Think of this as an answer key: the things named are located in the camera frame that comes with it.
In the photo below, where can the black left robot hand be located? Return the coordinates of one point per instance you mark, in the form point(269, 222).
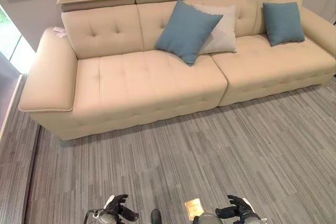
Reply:
point(121, 208)

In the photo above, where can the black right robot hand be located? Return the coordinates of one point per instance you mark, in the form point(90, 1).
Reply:
point(236, 207)

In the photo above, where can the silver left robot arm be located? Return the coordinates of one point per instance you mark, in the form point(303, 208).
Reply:
point(105, 216)

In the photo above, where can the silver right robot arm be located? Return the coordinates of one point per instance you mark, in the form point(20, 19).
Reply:
point(253, 220)

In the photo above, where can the beige leather sofa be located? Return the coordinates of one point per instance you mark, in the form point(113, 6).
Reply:
point(168, 58)

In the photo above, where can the dark robot foot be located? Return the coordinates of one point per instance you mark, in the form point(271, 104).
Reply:
point(155, 216)

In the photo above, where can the brass floor socket plate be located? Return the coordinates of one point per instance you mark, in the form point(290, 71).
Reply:
point(194, 206)

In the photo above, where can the light grey cushion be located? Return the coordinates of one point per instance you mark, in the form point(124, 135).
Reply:
point(223, 33)

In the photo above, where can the large blue cushion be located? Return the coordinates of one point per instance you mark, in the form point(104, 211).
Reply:
point(187, 31)

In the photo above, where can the white paper tag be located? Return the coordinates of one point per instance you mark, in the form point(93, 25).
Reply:
point(59, 32)

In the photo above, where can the small blue cushion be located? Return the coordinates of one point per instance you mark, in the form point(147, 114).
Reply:
point(283, 23)

